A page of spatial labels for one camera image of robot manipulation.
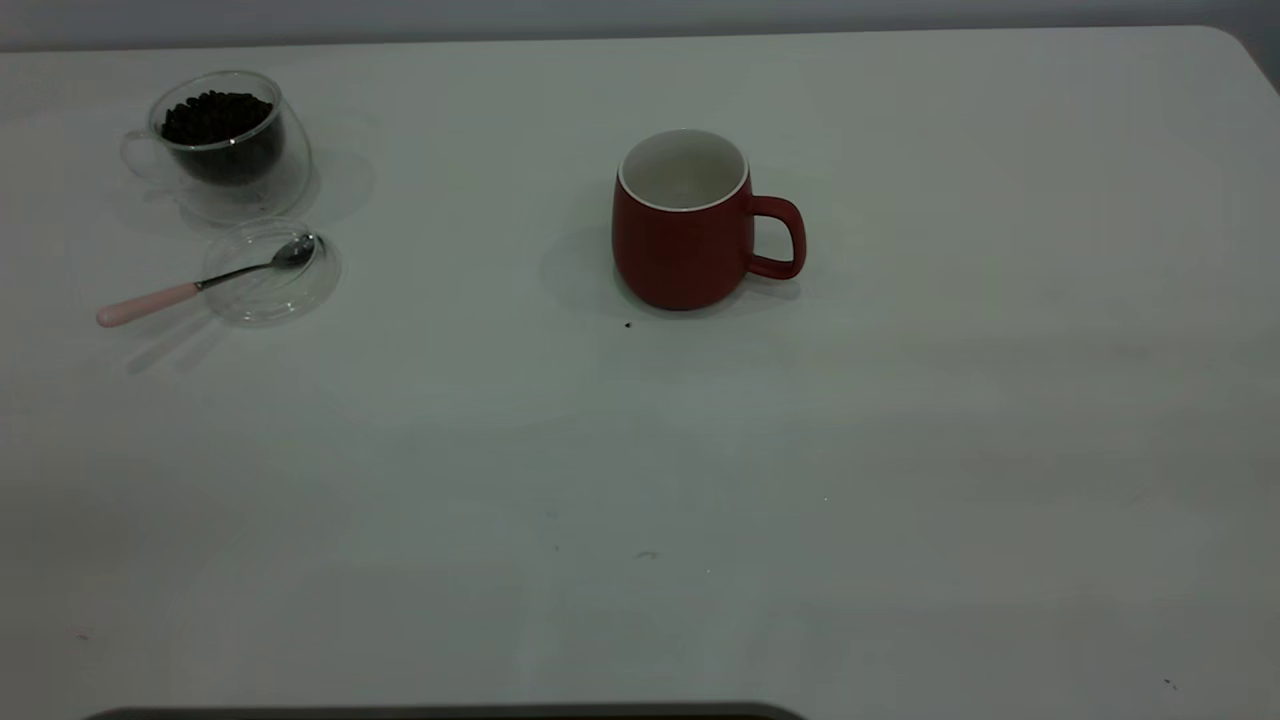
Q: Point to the coffee beans pile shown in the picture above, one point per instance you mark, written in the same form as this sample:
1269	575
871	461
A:
218	120

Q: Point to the clear round glass dish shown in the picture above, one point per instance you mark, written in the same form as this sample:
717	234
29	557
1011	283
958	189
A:
270	305

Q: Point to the clear glass cup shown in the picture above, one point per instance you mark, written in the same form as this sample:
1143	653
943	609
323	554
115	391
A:
285	185

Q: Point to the red ceramic mug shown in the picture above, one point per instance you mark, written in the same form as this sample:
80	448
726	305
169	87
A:
680	255

